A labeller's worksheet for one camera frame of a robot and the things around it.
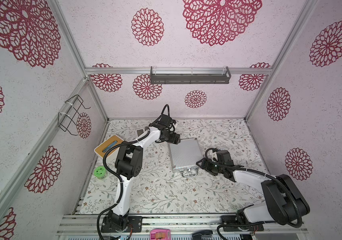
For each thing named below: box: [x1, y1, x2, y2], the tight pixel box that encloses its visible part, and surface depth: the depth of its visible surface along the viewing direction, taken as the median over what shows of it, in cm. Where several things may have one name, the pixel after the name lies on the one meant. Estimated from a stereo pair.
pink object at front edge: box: [149, 228, 171, 240], surface depth 69 cm
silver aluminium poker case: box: [168, 137, 204, 178], surface depth 95 cm
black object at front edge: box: [192, 229, 213, 240], surface depth 71 cm
